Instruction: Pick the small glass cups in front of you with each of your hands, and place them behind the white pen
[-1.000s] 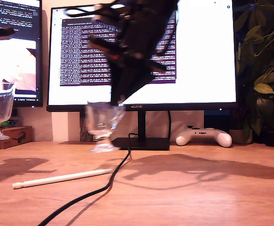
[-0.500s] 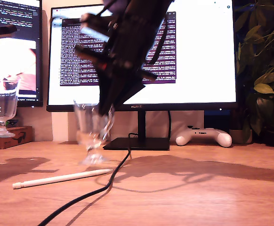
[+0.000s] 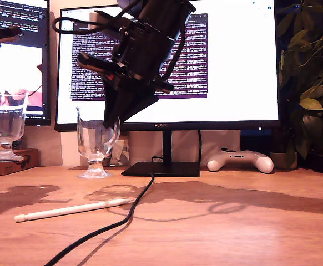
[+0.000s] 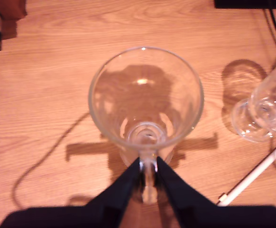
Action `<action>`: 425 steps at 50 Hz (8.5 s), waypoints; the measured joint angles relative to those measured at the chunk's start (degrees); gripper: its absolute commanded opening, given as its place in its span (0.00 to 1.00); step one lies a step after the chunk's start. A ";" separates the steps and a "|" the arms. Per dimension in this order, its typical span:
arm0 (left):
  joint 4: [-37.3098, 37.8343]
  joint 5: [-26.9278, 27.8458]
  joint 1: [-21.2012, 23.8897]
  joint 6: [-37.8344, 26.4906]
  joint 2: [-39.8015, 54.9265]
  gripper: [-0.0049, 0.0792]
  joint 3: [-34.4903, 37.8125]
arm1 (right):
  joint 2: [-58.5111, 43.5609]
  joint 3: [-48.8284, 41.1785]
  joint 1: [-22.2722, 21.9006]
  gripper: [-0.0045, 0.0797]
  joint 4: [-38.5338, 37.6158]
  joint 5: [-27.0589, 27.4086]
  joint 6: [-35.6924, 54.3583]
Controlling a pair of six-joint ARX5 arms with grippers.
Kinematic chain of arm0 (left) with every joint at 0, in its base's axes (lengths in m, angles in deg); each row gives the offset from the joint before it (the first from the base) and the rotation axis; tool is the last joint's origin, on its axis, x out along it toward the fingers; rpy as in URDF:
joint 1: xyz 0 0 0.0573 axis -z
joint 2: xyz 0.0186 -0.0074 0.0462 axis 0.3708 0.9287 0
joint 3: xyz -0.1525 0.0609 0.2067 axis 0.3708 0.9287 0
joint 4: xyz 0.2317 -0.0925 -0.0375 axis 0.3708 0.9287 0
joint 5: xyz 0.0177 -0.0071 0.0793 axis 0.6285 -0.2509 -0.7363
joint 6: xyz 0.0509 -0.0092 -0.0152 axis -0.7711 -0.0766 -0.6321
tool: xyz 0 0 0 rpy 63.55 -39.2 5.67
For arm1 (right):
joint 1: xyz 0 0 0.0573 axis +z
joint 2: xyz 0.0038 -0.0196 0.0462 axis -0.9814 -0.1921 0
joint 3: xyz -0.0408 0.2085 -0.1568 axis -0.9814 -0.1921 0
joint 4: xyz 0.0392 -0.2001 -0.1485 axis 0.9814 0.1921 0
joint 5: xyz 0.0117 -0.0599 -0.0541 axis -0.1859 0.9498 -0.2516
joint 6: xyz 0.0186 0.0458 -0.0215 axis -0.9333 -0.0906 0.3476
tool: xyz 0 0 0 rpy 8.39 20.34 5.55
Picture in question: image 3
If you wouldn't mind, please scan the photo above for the thin black monitor cable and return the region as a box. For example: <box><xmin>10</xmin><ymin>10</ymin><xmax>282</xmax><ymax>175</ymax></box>
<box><xmin>196</xmin><ymin>130</ymin><xmax>203</xmax><ymax>164</ymax></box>

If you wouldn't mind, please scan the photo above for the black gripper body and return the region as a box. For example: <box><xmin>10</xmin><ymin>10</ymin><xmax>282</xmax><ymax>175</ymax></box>
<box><xmin>77</xmin><ymin>21</ymin><xmax>174</xmax><ymax>94</ymax></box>

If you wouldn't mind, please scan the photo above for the cardboard box with sunglasses print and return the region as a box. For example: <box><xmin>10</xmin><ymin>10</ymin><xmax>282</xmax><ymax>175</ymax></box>
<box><xmin>0</xmin><ymin>148</ymin><xmax>39</xmax><ymax>176</ymax></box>

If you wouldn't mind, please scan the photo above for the black camera cable loop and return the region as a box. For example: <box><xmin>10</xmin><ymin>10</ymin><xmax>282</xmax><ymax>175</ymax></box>
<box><xmin>52</xmin><ymin>0</ymin><xmax>143</xmax><ymax>35</ymax></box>

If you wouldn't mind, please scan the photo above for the black planter box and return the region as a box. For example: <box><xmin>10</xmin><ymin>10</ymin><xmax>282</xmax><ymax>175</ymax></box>
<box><xmin>299</xmin><ymin>154</ymin><xmax>323</xmax><ymax>178</ymax></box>

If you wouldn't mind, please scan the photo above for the black monitor showing code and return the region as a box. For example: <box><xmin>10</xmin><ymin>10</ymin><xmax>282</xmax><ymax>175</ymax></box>
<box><xmin>0</xmin><ymin>0</ymin><xmax>52</xmax><ymax>127</ymax></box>

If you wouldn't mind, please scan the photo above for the white pen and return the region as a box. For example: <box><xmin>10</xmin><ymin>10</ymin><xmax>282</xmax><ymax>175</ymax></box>
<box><xmin>14</xmin><ymin>198</ymin><xmax>134</xmax><ymax>223</ymax></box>

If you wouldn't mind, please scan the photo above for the white game controller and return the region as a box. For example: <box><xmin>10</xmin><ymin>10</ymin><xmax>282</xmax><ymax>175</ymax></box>
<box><xmin>206</xmin><ymin>147</ymin><xmax>275</xmax><ymax>175</ymax></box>

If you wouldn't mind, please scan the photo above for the patterned grey picture box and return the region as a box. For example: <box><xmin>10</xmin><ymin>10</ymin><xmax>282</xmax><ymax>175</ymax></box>
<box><xmin>103</xmin><ymin>132</ymin><xmax>130</xmax><ymax>167</ymax></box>

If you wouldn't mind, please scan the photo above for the pale plant pot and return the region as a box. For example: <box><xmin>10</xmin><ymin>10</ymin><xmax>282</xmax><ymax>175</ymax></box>
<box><xmin>269</xmin><ymin>151</ymin><xmax>298</xmax><ymax>170</ymax></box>

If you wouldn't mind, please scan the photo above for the small footed glass cup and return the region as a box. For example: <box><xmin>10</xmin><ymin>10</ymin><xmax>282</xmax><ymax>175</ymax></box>
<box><xmin>0</xmin><ymin>90</ymin><xmax>29</xmax><ymax>163</ymax></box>
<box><xmin>76</xmin><ymin>106</ymin><xmax>121</xmax><ymax>180</ymax></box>

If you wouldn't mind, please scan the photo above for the large black Huawei monitor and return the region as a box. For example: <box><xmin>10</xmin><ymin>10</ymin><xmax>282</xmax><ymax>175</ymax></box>
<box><xmin>54</xmin><ymin>0</ymin><xmax>281</xmax><ymax>178</ymax></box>

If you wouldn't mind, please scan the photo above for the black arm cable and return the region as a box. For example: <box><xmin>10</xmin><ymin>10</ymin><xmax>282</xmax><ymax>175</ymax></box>
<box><xmin>160</xmin><ymin>9</ymin><xmax>191</xmax><ymax>81</ymax></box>

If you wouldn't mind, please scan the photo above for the thick black table cable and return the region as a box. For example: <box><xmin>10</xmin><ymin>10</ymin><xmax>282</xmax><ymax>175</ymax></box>
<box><xmin>41</xmin><ymin>156</ymin><xmax>164</xmax><ymax>266</ymax></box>

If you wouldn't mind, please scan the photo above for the green leafy plant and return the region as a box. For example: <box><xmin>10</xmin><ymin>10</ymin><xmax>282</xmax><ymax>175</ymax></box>
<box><xmin>274</xmin><ymin>0</ymin><xmax>323</xmax><ymax>161</ymax></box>

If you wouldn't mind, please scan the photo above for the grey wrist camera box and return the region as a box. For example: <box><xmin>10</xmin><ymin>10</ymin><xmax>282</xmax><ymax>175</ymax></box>
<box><xmin>88</xmin><ymin>10</ymin><xmax>134</xmax><ymax>32</ymax></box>

